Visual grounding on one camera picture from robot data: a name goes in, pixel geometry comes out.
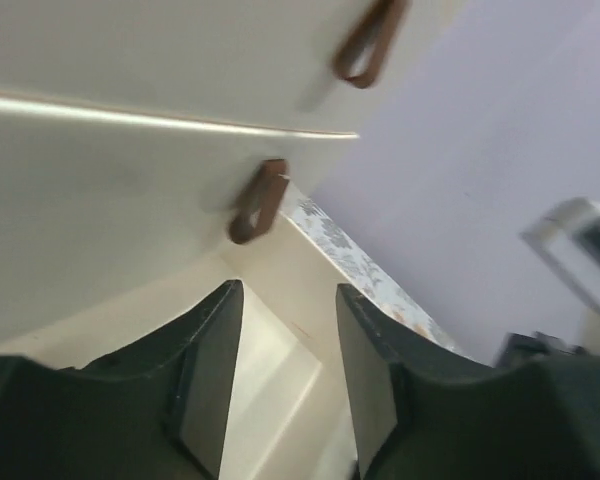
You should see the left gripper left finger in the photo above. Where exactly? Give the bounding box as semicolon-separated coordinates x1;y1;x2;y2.
0;280;244;479

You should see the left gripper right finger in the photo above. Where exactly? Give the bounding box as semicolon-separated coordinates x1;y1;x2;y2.
336;284;600;479

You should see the floral table mat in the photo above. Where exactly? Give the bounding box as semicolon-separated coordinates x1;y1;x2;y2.
283;187;463;354

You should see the white three-drawer organizer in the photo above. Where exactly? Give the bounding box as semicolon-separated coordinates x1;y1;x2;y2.
0;0;461;361

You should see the white drawer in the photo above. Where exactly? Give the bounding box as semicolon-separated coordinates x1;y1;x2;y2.
0;216;356;479

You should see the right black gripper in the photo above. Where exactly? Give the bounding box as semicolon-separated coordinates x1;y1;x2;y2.
494;332;600;368

